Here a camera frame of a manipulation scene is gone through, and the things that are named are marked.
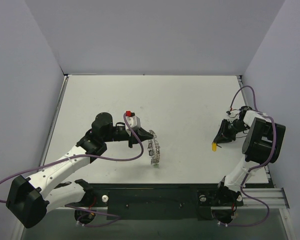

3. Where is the yellow tagged key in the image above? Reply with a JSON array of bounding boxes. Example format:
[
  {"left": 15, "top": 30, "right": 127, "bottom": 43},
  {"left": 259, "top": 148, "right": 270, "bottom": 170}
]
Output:
[{"left": 211, "top": 142, "right": 221, "bottom": 152}]

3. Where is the large silver keyring disc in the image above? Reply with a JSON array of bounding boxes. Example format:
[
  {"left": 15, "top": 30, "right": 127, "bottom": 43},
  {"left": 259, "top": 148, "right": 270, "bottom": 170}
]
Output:
[{"left": 147, "top": 130, "right": 161, "bottom": 167}]

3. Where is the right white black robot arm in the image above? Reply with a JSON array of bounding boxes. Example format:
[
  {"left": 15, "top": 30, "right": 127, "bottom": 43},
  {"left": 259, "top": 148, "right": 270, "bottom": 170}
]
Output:
[{"left": 212, "top": 106, "right": 286, "bottom": 206}]

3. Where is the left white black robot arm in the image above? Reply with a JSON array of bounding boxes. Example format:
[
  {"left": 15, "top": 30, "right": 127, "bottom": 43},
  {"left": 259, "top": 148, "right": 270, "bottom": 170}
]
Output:
[{"left": 6, "top": 111, "right": 155, "bottom": 229}]

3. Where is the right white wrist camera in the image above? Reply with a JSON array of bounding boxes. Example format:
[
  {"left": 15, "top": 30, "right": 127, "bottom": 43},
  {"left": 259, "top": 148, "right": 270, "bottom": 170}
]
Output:
[{"left": 225, "top": 109, "right": 240, "bottom": 123}]

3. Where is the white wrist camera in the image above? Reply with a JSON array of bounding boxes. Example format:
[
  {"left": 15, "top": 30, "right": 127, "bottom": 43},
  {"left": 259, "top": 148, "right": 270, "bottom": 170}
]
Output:
[
  {"left": 225, "top": 109, "right": 240, "bottom": 123},
  {"left": 123, "top": 110, "right": 141, "bottom": 131}
]

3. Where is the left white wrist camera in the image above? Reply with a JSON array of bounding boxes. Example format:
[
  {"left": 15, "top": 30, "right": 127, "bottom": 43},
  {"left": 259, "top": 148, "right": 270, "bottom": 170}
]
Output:
[{"left": 123, "top": 110, "right": 141, "bottom": 131}]

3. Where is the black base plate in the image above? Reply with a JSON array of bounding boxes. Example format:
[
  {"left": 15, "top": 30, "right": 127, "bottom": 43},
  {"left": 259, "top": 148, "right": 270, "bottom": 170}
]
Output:
[{"left": 72, "top": 183, "right": 234, "bottom": 220}]

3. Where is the aluminium front rail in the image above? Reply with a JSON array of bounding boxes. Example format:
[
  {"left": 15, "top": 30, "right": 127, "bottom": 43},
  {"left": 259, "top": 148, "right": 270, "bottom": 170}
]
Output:
[{"left": 20, "top": 186, "right": 290, "bottom": 210}]

